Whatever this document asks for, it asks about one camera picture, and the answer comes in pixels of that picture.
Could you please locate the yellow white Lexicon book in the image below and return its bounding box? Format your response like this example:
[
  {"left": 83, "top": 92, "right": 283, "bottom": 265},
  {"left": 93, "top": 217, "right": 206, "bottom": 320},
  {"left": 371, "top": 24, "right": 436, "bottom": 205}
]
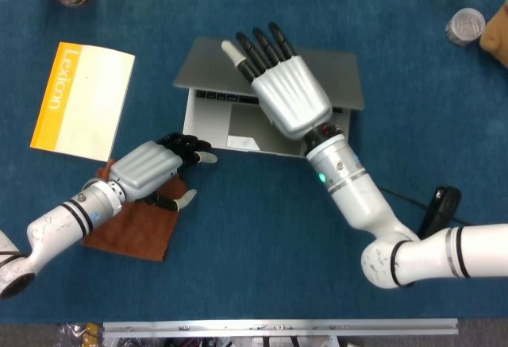
[{"left": 29, "top": 41, "right": 136, "bottom": 163}]

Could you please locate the black cable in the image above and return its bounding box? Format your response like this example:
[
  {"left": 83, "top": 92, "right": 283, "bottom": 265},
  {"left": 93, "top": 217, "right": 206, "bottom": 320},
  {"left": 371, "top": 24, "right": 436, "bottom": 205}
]
[{"left": 376, "top": 186, "right": 475, "bottom": 227}]

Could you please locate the brown plush toy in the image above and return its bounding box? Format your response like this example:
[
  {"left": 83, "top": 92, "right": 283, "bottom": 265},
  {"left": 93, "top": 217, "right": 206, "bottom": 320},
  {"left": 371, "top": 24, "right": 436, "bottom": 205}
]
[{"left": 479, "top": 0, "right": 508, "bottom": 66}]

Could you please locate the aluminium rail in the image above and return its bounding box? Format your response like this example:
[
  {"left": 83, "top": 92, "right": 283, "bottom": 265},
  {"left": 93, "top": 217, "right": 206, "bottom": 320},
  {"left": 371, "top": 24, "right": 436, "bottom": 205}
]
[{"left": 102, "top": 318, "right": 460, "bottom": 340}]

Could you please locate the silver laptop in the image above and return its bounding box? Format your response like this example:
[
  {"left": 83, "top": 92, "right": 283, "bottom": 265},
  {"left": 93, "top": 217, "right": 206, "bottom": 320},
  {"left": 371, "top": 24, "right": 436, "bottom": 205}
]
[{"left": 172, "top": 36, "right": 365, "bottom": 159}]

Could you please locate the blue carpeted table surface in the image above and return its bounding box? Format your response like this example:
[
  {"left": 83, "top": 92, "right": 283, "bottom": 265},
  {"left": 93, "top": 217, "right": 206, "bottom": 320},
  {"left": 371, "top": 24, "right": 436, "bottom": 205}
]
[{"left": 0, "top": 0, "right": 508, "bottom": 326}]

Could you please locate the small clear lidded jar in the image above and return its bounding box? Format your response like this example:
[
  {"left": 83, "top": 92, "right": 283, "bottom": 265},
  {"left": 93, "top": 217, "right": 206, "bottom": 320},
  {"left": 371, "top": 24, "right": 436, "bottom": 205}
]
[{"left": 444, "top": 7, "right": 487, "bottom": 48}]

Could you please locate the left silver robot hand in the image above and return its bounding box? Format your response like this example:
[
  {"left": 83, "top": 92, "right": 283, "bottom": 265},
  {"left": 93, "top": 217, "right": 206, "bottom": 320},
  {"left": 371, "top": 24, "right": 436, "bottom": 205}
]
[{"left": 107, "top": 132, "right": 218, "bottom": 211}]

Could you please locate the brown folded cloth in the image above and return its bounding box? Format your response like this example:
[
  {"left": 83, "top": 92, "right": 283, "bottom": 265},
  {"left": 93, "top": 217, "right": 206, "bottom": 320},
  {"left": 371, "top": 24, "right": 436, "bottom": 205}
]
[{"left": 82, "top": 159, "right": 187, "bottom": 263}]

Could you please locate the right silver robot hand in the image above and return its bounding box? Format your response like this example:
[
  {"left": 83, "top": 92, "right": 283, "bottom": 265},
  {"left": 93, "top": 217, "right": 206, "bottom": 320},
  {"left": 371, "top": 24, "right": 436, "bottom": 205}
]
[{"left": 221, "top": 21, "right": 333, "bottom": 141}]

